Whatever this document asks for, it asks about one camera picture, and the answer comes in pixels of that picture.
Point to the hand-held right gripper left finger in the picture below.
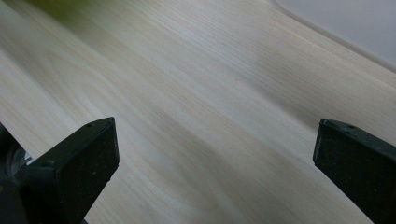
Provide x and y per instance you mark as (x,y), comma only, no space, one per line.
(76,174)

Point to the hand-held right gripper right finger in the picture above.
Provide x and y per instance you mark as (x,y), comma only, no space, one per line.
(358,165)

